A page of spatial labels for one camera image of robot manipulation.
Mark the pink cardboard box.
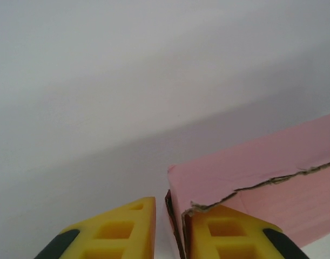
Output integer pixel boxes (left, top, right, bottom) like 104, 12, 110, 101
164, 112, 330, 259

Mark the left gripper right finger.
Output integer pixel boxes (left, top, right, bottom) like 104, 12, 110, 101
185, 205, 308, 259

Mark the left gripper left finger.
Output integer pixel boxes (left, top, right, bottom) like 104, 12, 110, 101
33, 196, 157, 259

